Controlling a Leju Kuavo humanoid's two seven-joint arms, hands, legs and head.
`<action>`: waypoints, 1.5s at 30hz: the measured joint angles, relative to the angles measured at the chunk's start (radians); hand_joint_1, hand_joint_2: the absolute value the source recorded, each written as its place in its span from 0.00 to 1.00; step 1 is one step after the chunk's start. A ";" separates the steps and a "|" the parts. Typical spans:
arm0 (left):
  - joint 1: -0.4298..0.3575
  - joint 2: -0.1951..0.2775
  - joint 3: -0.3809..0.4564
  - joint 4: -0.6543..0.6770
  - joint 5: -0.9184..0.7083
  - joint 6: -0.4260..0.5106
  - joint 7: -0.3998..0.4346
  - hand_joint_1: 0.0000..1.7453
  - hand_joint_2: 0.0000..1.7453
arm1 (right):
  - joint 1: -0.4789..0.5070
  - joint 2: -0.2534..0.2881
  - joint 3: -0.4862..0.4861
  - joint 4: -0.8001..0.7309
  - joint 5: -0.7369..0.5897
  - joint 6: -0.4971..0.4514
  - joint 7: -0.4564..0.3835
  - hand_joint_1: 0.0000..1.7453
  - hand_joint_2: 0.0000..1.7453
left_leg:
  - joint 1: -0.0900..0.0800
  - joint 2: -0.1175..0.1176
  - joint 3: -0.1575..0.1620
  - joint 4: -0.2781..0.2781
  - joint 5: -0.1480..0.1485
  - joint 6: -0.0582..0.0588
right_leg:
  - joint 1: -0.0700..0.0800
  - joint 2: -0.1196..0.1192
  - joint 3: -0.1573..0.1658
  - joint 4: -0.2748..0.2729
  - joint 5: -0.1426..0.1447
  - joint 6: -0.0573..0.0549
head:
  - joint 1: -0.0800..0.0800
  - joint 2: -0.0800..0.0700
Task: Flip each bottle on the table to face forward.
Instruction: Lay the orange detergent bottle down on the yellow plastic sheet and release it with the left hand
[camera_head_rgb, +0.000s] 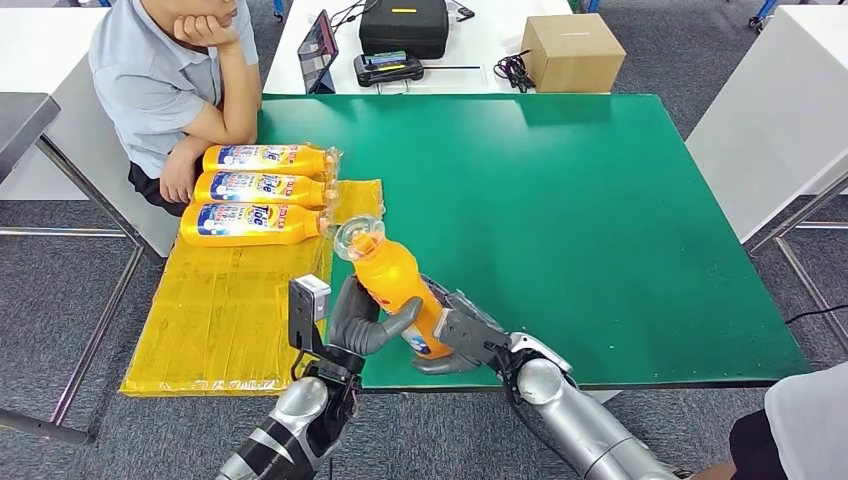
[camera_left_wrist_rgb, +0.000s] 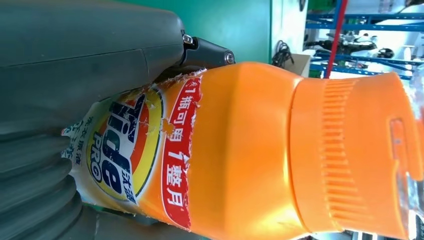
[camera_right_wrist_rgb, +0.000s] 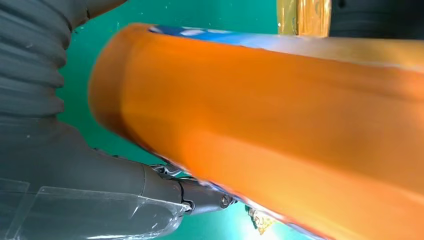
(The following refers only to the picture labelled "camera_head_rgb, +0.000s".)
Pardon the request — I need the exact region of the white table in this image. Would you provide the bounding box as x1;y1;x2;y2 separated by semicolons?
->
263;0;572;96

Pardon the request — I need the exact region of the yellow plastic sheet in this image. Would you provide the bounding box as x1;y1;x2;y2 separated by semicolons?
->
119;144;387;399

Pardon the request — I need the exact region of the standing person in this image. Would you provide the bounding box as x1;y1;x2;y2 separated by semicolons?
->
688;362;848;480

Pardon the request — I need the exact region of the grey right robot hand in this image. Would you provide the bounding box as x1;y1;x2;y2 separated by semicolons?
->
410;274;511;377

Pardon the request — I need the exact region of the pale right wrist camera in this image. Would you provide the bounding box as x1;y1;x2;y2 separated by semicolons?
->
433;307;513;364

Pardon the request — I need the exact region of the black handheld controller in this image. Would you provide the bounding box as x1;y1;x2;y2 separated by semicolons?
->
352;50;425;89

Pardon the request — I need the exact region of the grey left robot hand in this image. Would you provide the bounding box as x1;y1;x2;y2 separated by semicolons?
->
329;274;424;358

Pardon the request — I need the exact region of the blue cart frame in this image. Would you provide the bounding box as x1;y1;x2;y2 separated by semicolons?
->
582;0;778;32

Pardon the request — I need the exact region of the brown cardboard box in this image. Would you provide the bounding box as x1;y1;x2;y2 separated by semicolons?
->
519;13;627;94

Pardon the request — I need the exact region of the orange plastic bottle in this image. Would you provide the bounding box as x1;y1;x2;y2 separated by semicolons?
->
180;201;336;248
333;215;455;361
193;170;339;208
201;144;342;179

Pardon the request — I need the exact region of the grey desk with metal frame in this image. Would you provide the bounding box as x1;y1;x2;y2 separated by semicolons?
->
0;92;144;447

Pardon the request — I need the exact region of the seated person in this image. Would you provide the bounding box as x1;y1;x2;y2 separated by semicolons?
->
88;0;264;219

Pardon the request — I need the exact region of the black carrying case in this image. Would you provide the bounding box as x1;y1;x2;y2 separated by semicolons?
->
358;0;450;61

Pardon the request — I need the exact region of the black tablet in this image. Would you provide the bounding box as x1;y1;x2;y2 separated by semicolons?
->
297;9;340;95

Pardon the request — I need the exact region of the white desk with metal legs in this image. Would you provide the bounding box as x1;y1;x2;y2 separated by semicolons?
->
685;5;848;352

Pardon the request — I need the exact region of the black cable bundle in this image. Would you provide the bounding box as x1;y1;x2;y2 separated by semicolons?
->
492;50;537;94

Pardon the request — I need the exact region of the black floor cable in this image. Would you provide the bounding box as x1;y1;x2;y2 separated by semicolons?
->
784;304;848;326

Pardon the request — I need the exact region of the white desk with side panel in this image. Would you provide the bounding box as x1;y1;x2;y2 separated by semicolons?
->
0;7;183;260

